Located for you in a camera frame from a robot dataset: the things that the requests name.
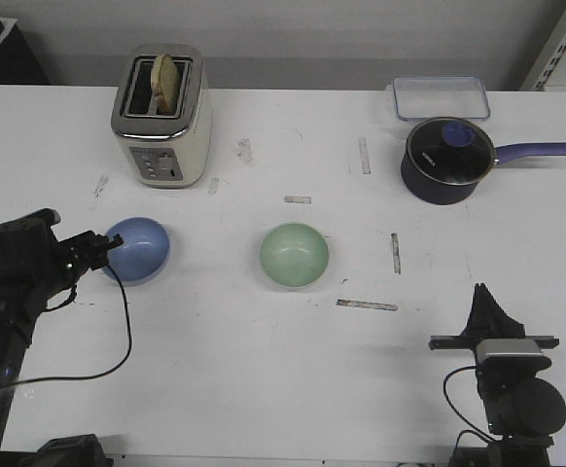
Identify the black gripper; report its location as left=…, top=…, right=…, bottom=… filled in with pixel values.
left=0, top=231, right=123, bottom=297
left=428, top=282, right=560, bottom=380

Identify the green bowl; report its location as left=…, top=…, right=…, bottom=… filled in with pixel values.
left=260, top=223, right=330, bottom=288

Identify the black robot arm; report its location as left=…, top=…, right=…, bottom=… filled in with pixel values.
left=429, top=283, right=566, bottom=466
left=0, top=208, right=123, bottom=466

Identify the cream toaster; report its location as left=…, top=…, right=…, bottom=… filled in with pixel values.
left=111, top=44, right=213, bottom=189

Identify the blue saucepan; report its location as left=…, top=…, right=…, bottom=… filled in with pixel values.
left=401, top=117, right=566, bottom=205

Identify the toast slice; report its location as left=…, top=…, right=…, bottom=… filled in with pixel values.
left=150, top=54, right=179, bottom=115

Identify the glass pot lid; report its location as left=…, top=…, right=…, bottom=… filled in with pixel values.
left=407, top=117, right=496, bottom=186

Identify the black box in corner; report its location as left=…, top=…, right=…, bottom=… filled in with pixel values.
left=0, top=18, right=51, bottom=86

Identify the clear plastic container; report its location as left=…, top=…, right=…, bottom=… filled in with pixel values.
left=386, top=76, right=491, bottom=122

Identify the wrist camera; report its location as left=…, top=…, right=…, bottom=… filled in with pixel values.
left=475, top=339, right=551, bottom=373
left=0, top=208, right=61, bottom=258

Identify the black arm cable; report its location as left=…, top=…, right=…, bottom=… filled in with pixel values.
left=0, top=265, right=133, bottom=405
left=442, top=365, right=496, bottom=453

